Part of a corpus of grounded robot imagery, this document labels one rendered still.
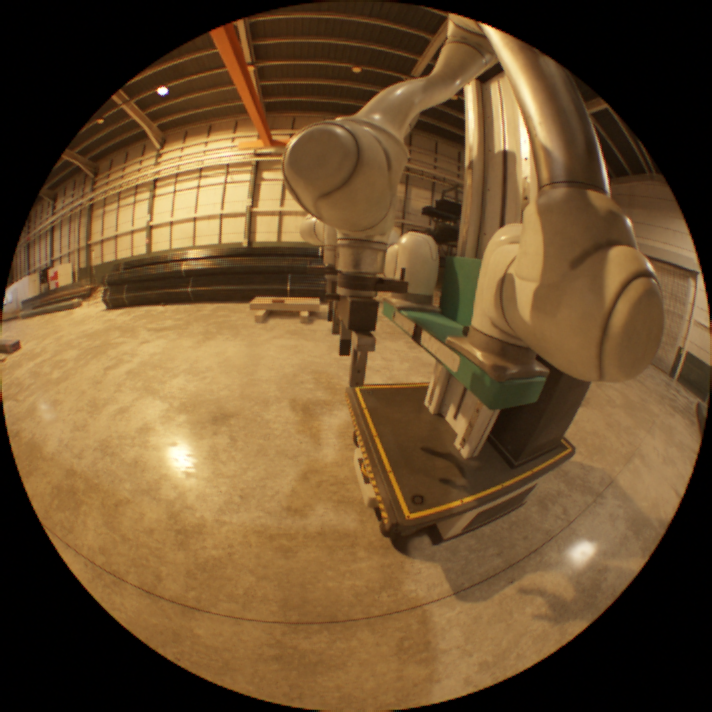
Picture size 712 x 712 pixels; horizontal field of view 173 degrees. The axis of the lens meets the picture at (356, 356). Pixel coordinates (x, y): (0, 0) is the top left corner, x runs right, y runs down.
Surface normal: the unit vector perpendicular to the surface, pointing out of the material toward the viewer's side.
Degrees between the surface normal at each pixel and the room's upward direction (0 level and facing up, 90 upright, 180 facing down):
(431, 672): 0
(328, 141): 101
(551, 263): 92
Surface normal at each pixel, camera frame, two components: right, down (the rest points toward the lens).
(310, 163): -0.27, 0.48
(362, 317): 0.20, 0.41
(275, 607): 0.10, -0.91
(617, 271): -0.72, -0.20
